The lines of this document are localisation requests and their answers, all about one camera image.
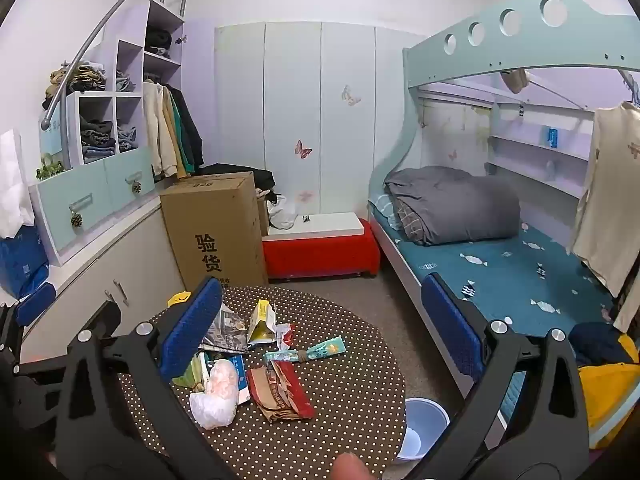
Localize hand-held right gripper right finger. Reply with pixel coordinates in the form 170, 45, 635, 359
400, 272, 593, 480

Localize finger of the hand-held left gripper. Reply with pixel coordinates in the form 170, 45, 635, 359
14, 282, 57, 328
80, 300, 122, 341

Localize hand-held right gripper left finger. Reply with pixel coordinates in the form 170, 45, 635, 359
54, 276, 236, 480

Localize newspaper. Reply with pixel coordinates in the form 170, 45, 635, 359
200, 302, 251, 356

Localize green paper packet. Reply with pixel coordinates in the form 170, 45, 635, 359
172, 352, 213, 393

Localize yellow white carton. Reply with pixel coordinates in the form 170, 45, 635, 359
247, 300, 278, 346

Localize white pink plastic bag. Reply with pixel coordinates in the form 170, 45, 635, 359
189, 358, 240, 430

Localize red white snack wrapper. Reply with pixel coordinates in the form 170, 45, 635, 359
272, 324, 297, 353

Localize pale blue waste bin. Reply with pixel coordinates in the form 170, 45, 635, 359
396, 397, 451, 463

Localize brown red paper bag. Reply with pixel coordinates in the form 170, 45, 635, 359
246, 360, 317, 423

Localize green packet with twine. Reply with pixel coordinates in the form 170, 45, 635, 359
263, 336, 347, 363

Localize person's right hand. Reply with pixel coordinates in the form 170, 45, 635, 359
332, 452, 371, 480

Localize white low cabinet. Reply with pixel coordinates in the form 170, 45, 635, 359
20, 195, 181, 356

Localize blue bag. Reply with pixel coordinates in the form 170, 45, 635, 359
0, 227, 51, 301

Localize teal quilted bedsheet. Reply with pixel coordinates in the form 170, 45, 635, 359
372, 195, 621, 326

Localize large cardboard box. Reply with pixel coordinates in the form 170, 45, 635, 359
159, 171, 269, 293

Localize light blue drawer cabinet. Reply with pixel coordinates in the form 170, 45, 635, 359
27, 147, 157, 267

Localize white paper bag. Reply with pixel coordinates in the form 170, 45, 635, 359
0, 129, 36, 238

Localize grey duvet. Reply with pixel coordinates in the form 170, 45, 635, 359
384, 165, 522, 247

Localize small cardboard box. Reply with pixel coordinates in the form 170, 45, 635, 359
256, 195, 271, 236

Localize green plant garland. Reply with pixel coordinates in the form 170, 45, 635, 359
36, 157, 65, 181

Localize striped blue pillow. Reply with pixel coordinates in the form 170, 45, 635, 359
375, 195, 401, 231

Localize brown polka dot tablecloth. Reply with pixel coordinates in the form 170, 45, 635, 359
112, 285, 407, 480

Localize red ottoman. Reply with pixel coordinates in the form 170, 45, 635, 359
262, 219, 381, 281

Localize dark blue cloth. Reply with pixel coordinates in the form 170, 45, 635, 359
569, 321, 638, 367

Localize black bag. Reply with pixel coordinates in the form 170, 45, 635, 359
197, 162, 276, 193

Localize white board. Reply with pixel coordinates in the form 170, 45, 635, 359
267, 211, 366, 237

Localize folded jeans pile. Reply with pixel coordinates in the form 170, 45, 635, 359
117, 125, 140, 153

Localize dark folded clothes pile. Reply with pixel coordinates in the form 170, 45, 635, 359
80, 117, 117, 163

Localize lilac bed shelf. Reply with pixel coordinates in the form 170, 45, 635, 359
487, 132, 593, 198

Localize cream hanging jacket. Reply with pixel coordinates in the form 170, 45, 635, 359
141, 80, 181, 181

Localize black hanging coat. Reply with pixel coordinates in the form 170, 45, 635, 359
167, 85, 206, 171

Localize cream hanging shirt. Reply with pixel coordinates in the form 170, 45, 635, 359
570, 101, 640, 288

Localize olive folded clothes pile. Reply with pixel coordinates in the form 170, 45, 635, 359
44, 61, 108, 106

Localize white wardrobe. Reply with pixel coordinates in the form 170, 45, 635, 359
214, 21, 426, 216

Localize beige hanging cloth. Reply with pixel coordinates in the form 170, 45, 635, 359
500, 67, 532, 95

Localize lilac cube shelf unit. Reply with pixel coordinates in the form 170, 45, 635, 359
37, 0, 216, 176

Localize grey metal handrail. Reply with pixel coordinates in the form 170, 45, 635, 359
41, 0, 193, 133

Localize black folded clothes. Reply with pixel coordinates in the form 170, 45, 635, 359
145, 29, 173, 58

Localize light blue bunk bed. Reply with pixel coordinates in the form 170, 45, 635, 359
367, 0, 640, 411

